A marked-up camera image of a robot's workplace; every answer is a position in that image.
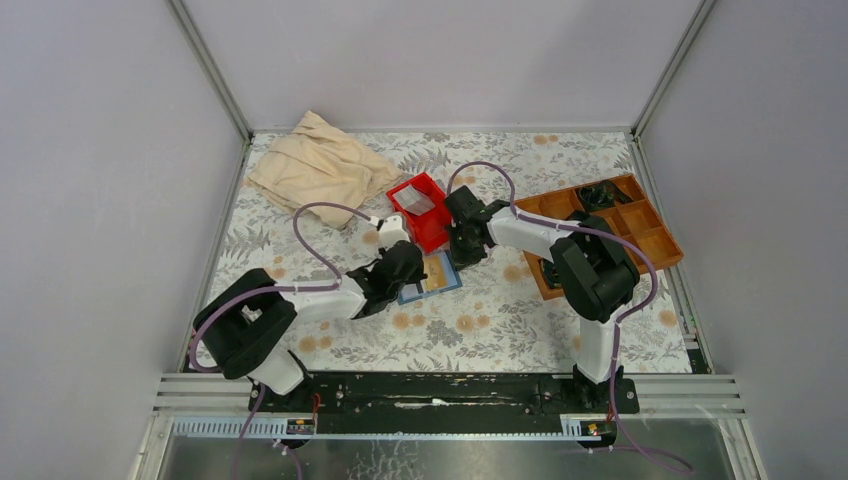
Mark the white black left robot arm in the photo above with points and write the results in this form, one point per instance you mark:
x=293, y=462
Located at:
x=243, y=327

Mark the stack of credit cards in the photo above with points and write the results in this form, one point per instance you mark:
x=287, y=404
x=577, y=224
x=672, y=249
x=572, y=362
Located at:
x=413, y=201

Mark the red plastic bin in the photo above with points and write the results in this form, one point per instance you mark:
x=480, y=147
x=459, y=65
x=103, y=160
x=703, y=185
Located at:
x=428, y=231

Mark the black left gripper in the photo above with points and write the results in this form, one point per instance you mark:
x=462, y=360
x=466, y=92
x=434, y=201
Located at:
x=417, y=274

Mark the tan credit card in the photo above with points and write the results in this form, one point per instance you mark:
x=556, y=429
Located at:
x=439, y=273

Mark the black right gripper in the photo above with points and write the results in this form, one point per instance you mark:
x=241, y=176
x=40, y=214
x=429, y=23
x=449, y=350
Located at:
x=461, y=260

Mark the beige crumpled cloth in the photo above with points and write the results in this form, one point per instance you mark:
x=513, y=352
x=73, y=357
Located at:
x=318, y=162

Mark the wooden compartment tray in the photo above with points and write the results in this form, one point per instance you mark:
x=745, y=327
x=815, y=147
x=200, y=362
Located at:
x=623, y=204

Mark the floral patterned table mat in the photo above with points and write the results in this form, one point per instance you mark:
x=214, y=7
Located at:
x=488, y=324

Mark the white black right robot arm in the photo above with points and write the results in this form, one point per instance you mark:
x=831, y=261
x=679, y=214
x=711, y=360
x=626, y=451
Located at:
x=596, y=274

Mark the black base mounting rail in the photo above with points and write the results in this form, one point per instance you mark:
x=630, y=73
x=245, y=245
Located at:
x=349, y=403

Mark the blue card holder wallet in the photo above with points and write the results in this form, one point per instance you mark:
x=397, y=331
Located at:
x=415, y=292

